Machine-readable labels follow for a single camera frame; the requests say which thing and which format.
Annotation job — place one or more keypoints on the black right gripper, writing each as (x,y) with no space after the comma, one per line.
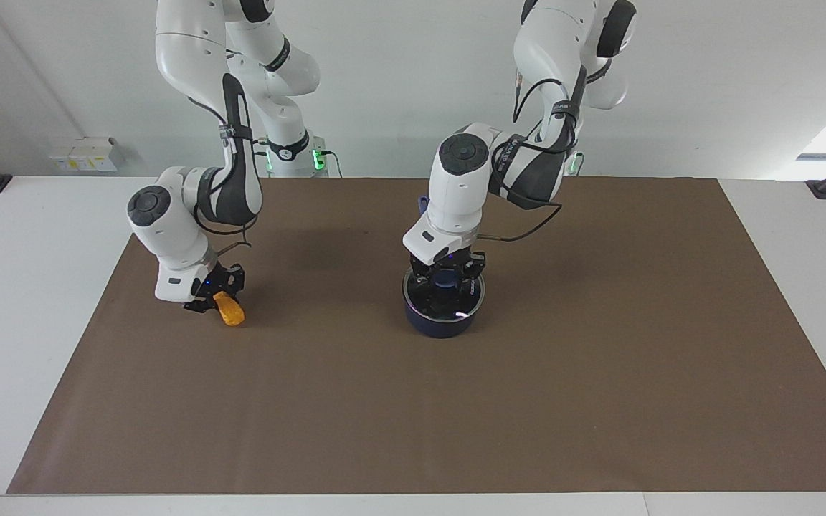
(225,278)

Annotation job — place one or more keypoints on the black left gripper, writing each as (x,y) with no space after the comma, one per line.
(449,256)

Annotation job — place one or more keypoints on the yellow corn cob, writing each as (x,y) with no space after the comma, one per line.
(232,313)

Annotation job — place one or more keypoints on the glass lid with blue knob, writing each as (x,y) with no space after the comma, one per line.
(449,304)

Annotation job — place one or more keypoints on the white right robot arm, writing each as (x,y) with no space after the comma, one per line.
(169,236)

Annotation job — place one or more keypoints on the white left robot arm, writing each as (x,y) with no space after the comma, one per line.
(459,193)

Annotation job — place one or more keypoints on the brown table mat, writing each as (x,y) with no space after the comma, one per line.
(528,401)

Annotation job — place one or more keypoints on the large white wall socket box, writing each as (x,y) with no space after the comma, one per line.
(97,154)

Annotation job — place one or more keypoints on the small white wall socket box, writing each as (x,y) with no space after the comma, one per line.
(60,161)

